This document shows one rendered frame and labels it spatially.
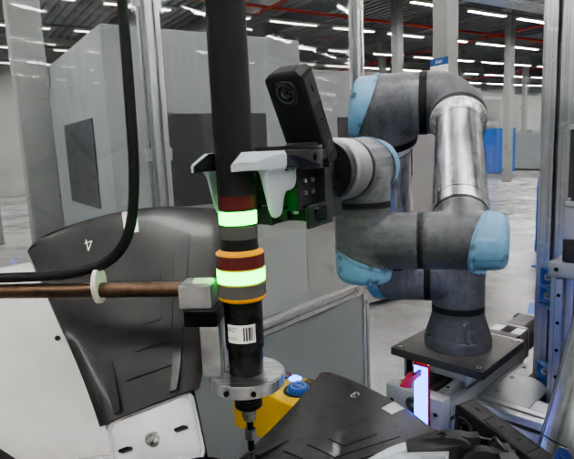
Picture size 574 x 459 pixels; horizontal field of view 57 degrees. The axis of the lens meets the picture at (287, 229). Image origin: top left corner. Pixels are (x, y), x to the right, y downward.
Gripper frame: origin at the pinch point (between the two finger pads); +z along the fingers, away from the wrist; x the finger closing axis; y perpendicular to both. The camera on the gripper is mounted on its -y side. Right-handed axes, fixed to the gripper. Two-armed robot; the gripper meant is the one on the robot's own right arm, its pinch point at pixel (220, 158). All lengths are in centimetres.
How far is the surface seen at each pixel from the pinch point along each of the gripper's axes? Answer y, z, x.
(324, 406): 31.8, -19.6, 1.3
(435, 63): -102, -676, 169
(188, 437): 24.9, 2.7, 3.6
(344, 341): 69, -127, 49
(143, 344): 18.0, 0.5, 10.7
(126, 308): 15.0, -0.7, 14.2
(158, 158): 0, -55, 62
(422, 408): 38, -36, -6
